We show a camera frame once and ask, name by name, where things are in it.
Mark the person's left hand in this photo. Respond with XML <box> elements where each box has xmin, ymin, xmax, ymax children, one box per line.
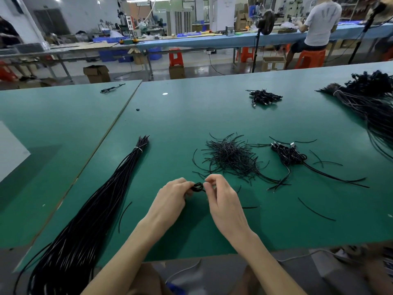
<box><xmin>144</xmin><ymin>177</ymin><xmax>197</xmax><ymax>235</ymax></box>

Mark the person's right hand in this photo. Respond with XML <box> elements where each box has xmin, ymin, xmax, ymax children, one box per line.
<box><xmin>203</xmin><ymin>174</ymin><xmax>256</xmax><ymax>245</ymax></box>

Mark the pile of black wire ties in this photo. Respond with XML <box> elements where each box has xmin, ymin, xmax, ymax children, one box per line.
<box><xmin>192</xmin><ymin>132</ymin><xmax>287</xmax><ymax>186</ymax></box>

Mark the long black cable bundle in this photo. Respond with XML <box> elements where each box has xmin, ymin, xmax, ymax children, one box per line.
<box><xmin>14</xmin><ymin>136</ymin><xmax>151</xmax><ymax>295</ymax></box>

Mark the small pile of knotted cables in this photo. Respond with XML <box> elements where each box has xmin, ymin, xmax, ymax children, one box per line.
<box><xmin>246</xmin><ymin>89</ymin><xmax>284</xmax><ymax>109</ymax></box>

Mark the small cable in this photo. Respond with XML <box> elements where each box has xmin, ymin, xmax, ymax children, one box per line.
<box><xmin>100</xmin><ymin>83</ymin><xmax>126</xmax><ymax>95</ymax></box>

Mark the large heap of black cables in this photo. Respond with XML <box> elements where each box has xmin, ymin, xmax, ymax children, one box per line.
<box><xmin>316</xmin><ymin>70</ymin><xmax>393</xmax><ymax>163</ymax></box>

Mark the person's left forearm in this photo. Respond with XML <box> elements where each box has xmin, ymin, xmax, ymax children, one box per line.
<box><xmin>81</xmin><ymin>218</ymin><xmax>176</xmax><ymax>295</ymax></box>

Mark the person's right forearm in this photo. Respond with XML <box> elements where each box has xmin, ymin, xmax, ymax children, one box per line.
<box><xmin>230</xmin><ymin>230</ymin><xmax>308</xmax><ymax>295</ymax></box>

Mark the person's right leg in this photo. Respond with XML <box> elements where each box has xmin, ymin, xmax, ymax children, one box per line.
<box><xmin>362</xmin><ymin>243</ymin><xmax>393</xmax><ymax>295</ymax></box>

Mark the blue plastic item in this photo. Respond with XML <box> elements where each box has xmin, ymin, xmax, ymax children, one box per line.
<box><xmin>166</xmin><ymin>282</ymin><xmax>189</xmax><ymax>295</ymax></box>

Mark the small cardboard box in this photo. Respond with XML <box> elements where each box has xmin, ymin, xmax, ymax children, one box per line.
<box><xmin>169</xmin><ymin>66</ymin><xmax>187</xmax><ymax>80</ymax></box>

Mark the red plastic stool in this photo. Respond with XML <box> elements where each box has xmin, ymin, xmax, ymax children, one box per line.
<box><xmin>168</xmin><ymin>49</ymin><xmax>185</xmax><ymax>69</ymax></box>

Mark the open cardboard box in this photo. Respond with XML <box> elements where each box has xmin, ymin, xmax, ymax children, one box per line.
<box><xmin>84</xmin><ymin>64</ymin><xmax>112</xmax><ymax>85</ymax></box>

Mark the orange plastic stool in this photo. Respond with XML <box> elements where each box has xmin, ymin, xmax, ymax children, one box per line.
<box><xmin>295</xmin><ymin>50</ymin><xmax>327</xmax><ymax>70</ymax></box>
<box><xmin>0</xmin><ymin>63</ymin><xmax>18</xmax><ymax>84</ymax></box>
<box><xmin>239</xmin><ymin>47</ymin><xmax>255</xmax><ymax>64</ymax></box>

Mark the large white box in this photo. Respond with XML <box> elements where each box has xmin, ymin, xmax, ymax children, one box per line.
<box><xmin>0</xmin><ymin>121</ymin><xmax>32</xmax><ymax>184</ymax></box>

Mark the long blue workbench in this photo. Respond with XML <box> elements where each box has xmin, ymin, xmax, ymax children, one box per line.
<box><xmin>120</xmin><ymin>23</ymin><xmax>393</xmax><ymax>53</ymax></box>

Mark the black fan on stand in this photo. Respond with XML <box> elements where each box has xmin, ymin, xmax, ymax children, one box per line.
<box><xmin>251</xmin><ymin>9</ymin><xmax>276</xmax><ymax>74</ymax></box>

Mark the black tripod stand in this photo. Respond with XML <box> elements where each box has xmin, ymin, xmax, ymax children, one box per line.
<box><xmin>348</xmin><ymin>2</ymin><xmax>388</xmax><ymax>64</ymax></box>

